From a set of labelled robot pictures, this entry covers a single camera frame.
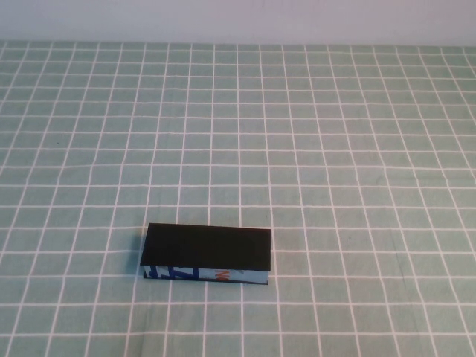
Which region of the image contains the black rectangular glasses case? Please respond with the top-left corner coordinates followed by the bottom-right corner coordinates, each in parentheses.
top-left (140, 222), bottom-right (271, 287)

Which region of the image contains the green white-checked tablecloth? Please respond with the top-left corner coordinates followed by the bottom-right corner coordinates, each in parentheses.
top-left (0, 39), bottom-right (476, 357)

